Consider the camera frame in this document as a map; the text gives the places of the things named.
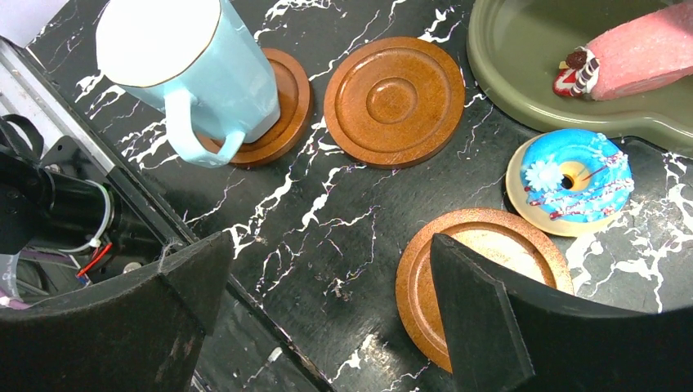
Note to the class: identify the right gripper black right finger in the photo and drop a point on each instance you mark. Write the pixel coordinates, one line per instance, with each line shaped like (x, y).
(507, 332)

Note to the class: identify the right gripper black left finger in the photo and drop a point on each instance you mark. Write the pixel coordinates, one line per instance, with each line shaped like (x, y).
(140, 331)

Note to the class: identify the brown wooden coaster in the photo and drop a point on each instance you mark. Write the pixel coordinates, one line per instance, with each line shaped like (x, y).
(500, 236)
(394, 102)

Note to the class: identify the blue frosted donut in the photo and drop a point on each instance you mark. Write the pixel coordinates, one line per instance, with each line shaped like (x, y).
(569, 182)

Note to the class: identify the blue mug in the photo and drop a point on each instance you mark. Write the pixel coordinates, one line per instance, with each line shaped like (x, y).
(197, 63)

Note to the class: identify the brown wooden coasters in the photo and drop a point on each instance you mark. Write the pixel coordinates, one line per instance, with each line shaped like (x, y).
(295, 102)

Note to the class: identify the green three-tier serving stand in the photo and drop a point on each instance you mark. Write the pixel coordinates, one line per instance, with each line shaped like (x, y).
(531, 58)

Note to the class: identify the pink swirl roll cake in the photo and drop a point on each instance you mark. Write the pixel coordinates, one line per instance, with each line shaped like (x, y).
(644, 54)

